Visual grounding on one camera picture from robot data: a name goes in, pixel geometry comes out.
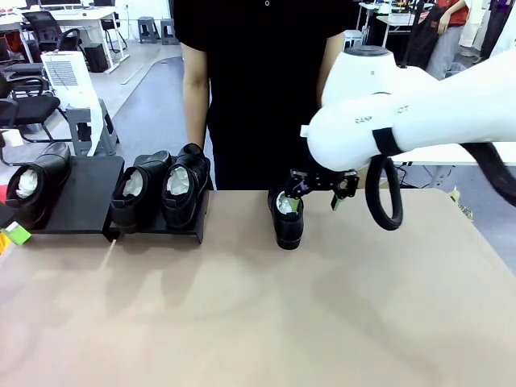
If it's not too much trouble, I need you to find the black computer tower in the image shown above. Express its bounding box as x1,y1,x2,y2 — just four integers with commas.
83,43,109,73

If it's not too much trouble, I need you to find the black hanging garment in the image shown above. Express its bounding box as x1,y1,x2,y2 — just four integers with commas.
402,2,444,72

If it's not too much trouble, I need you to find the grey plastic step stool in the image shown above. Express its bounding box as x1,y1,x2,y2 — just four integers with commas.
65,98,121,157

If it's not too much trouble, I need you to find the black armrest chair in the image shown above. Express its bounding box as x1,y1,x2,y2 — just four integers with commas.
2,60,56,100

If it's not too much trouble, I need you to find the white office desk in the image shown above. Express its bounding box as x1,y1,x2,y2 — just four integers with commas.
0,6,122,76

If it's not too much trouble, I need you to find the white computer case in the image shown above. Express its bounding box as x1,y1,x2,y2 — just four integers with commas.
344,30,364,50

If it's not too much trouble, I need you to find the black leather shoe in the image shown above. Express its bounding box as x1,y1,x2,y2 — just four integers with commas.
110,150,173,235
160,143,211,231
4,141,73,231
267,184,305,250

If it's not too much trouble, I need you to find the person in dark purple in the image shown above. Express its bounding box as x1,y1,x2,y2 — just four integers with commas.
479,0,516,61

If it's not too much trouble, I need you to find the black sled-base chair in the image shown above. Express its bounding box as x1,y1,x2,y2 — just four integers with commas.
0,72,73,167

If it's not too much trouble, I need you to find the white floor cable cover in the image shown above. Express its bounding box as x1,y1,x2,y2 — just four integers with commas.
120,55,182,85

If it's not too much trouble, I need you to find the black sleeved right arm cable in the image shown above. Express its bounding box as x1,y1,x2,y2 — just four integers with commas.
364,141,516,232

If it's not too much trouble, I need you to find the person's black t-shirt torso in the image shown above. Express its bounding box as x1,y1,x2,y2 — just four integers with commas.
172,0,360,191

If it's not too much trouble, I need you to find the black mesh office chair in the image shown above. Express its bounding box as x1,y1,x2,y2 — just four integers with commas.
22,10,84,56

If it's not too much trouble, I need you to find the white air purifier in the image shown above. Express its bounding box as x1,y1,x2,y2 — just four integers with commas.
40,51,105,157

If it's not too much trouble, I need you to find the person's left forearm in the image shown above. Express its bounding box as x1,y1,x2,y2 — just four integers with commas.
316,60,338,109

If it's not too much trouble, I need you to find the person's right forearm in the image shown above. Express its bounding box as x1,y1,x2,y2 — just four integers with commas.
183,80,214,147

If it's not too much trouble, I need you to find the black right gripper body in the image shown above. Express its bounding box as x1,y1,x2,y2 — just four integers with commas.
287,158,360,191

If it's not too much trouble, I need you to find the person in red shirt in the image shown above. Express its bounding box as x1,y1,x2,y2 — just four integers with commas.
425,0,471,80

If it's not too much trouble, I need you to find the white cluttered workbench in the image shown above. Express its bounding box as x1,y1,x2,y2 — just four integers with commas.
357,2,439,52

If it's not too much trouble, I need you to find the black metal shoe stand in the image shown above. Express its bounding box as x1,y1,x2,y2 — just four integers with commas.
22,156,126,243
102,155,210,245

